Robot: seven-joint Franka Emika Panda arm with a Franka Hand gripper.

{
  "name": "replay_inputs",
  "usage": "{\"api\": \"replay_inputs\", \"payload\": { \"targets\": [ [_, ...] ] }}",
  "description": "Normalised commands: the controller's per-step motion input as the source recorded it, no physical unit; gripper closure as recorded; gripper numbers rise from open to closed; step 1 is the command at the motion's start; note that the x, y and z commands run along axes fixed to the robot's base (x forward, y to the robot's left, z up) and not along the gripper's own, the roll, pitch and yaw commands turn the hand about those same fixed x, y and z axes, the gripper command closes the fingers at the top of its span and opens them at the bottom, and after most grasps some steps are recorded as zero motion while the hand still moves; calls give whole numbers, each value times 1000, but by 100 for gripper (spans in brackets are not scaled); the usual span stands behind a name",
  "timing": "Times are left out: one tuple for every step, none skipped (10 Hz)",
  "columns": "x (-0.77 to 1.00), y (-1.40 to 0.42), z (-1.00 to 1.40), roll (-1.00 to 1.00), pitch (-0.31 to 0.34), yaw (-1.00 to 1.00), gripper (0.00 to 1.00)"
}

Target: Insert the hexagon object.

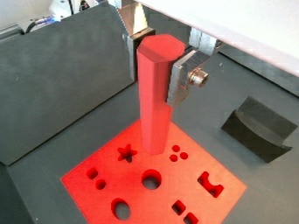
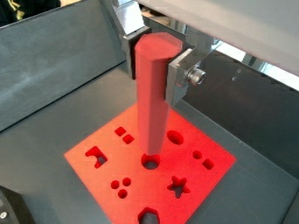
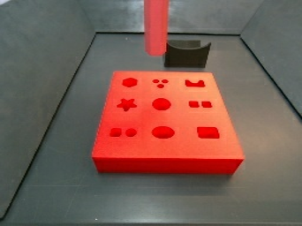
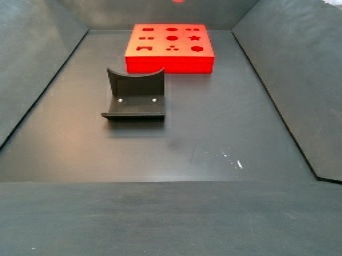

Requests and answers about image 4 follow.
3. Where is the black curved holder stand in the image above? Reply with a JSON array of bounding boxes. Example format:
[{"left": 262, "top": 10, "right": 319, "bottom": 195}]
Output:
[{"left": 101, "top": 69, "right": 165, "bottom": 120}]

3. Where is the red shape sorter block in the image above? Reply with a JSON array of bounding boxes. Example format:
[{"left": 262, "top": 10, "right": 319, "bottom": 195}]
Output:
[{"left": 124, "top": 24, "right": 215, "bottom": 74}]

